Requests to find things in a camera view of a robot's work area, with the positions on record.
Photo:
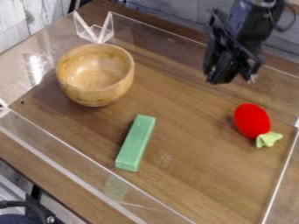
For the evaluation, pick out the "red plush strawberry toy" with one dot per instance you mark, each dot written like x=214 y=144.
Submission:
x=253 y=125

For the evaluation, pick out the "dark robot arm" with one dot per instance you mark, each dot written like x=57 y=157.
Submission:
x=236 y=34

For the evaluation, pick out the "wooden bowl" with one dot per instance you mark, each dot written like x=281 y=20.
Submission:
x=94 y=74

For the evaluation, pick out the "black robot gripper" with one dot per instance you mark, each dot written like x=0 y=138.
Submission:
x=226 y=57

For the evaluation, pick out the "clear acrylic corner bracket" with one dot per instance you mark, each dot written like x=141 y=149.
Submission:
x=96 y=33

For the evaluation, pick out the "green rectangular block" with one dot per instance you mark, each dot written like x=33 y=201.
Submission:
x=132 y=149

